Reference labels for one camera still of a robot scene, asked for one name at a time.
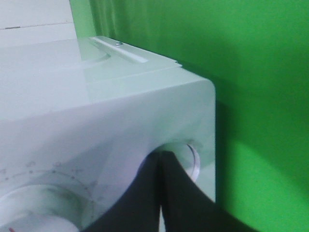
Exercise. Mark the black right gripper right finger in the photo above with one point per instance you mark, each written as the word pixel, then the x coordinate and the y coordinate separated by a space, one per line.
pixel 185 207

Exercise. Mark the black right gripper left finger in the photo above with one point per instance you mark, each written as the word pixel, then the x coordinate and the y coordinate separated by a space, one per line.
pixel 138 209

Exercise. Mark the lower white dial knob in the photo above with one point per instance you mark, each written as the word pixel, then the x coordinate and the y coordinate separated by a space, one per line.
pixel 44 208

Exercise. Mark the white microwave oven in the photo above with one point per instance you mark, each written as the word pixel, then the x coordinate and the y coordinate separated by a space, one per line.
pixel 83 114

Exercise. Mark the round door release button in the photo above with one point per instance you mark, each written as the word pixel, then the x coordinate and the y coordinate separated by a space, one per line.
pixel 186 155

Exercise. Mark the green table cloth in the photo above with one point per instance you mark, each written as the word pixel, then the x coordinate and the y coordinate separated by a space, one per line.
pixel 256 52

